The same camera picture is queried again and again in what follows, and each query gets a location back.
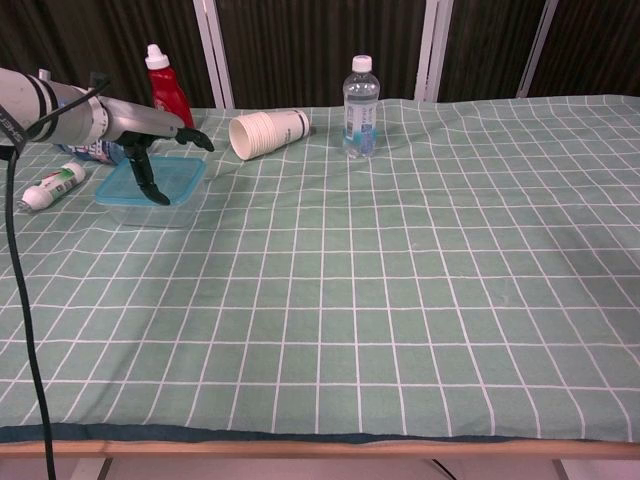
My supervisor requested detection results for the green checked tablecloth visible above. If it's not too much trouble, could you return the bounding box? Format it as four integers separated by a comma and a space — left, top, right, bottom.
0, 94, 640, 445

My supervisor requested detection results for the clear blue plastic tray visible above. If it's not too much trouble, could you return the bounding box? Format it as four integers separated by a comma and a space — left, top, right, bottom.
115, 201, 195, 231

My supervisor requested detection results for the small white labelled bottle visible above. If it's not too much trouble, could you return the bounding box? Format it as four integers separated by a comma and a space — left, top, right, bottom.
18, 161, 87, 214

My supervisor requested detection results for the wooden table frame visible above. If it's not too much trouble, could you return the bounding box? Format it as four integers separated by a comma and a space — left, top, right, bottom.
0, 438, 640, 480

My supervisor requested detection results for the white partition post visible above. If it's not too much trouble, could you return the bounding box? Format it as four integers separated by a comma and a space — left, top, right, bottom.
517, 0, 559, 99
193, 0, 236, 110
413, 0, 454, 103

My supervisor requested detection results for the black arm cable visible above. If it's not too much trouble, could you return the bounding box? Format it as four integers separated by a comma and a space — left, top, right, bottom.
0, 72, 112, 480

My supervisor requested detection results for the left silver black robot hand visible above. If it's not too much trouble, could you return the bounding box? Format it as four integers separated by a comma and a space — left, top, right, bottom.
99, 94, 216, 207

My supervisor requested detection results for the blue drink bottle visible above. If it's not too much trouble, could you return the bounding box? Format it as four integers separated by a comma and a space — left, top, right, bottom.
54, 138, 126, 167

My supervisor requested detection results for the clear water bottle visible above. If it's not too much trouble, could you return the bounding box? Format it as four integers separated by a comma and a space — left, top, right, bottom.
342, 54, 381, 160

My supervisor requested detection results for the red ketchup squeeze bottle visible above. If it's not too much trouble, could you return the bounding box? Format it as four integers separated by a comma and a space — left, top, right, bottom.
145, 43, 196, 129

